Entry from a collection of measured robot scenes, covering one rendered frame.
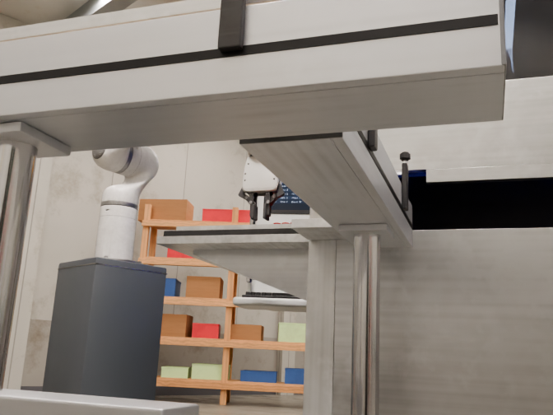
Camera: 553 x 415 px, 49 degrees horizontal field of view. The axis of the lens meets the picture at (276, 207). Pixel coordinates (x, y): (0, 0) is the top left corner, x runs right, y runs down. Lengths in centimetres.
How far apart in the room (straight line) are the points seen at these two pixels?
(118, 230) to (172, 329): 605
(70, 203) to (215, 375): 289
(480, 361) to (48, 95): 96
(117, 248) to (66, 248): 631
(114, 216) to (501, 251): 119
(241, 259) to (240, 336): 634
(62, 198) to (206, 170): 243
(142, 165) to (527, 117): 123
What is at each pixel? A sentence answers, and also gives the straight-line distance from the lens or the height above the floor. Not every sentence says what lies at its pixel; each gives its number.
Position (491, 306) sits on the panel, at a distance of 132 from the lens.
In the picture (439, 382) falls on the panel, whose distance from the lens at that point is 132.
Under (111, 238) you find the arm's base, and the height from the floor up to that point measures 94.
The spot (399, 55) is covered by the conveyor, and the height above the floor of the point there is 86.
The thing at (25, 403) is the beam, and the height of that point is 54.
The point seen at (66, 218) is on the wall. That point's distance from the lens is 833.
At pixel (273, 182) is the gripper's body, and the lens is 160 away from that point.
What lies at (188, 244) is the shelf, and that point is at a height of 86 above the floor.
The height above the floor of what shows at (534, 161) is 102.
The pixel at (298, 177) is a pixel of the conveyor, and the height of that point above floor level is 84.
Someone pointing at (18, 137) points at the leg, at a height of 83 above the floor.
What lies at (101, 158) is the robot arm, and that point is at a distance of 204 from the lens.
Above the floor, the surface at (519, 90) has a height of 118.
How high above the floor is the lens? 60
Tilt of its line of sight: 14 degrees up
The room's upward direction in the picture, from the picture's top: 3 degrees clockwise
